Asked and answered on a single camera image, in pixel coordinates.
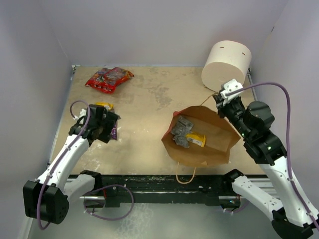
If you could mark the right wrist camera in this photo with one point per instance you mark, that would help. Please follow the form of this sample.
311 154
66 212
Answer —
228 91

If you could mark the cream cylindrical container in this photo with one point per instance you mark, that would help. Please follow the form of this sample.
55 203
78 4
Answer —
227 60

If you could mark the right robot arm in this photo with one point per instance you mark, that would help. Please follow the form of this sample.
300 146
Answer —
292 215

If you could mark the large red snack bag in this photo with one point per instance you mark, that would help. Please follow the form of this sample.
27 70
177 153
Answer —
107 80

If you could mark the purple chocolate candy packet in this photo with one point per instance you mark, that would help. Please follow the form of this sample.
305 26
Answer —
114 132

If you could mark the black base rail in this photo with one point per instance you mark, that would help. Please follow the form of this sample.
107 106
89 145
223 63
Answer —
210 190

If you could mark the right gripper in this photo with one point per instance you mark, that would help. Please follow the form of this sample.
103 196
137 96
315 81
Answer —
221 107

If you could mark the silver candy packet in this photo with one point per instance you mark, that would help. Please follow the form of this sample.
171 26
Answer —
181 141
182 127

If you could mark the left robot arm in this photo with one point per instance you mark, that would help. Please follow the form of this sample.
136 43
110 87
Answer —
48 197

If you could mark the red paper bag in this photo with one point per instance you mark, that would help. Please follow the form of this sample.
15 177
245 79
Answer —
220 138

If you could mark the yellow candy packet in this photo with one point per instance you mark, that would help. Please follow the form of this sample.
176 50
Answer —
106 105
198 139

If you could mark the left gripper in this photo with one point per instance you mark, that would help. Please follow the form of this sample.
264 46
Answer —
110 119

